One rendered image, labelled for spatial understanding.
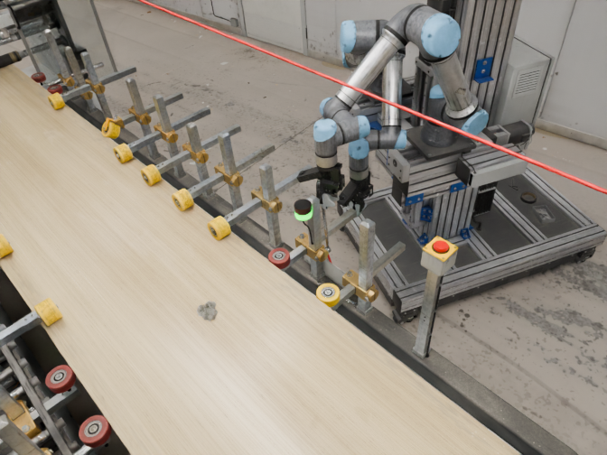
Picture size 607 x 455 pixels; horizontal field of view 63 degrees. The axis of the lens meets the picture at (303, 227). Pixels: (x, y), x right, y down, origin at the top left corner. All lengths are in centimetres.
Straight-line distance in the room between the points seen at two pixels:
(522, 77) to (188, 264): 159
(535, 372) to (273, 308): 150
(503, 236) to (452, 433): 170
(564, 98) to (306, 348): 313
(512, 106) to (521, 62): 20
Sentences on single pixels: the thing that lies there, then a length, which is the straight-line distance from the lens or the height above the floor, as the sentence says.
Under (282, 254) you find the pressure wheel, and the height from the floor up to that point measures 90.
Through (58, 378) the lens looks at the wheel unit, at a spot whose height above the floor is 91.
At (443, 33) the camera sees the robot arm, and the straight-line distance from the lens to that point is 165.
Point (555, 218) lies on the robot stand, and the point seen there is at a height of 21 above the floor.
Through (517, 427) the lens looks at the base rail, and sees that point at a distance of 175.
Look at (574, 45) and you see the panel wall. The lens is 405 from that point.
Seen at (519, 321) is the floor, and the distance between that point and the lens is 288.
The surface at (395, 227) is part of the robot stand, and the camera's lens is 292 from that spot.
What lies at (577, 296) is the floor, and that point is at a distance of 310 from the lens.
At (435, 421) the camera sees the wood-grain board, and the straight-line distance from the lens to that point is 147.
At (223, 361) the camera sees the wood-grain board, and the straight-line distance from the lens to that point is 157.
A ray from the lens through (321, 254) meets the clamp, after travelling 185.
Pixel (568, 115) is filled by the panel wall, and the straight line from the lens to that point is 424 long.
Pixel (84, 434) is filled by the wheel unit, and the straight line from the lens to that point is 159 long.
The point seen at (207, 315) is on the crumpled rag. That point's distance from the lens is 167.
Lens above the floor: 221
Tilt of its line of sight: 43 degrees down
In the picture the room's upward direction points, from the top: 5 degrees counter-clockwise
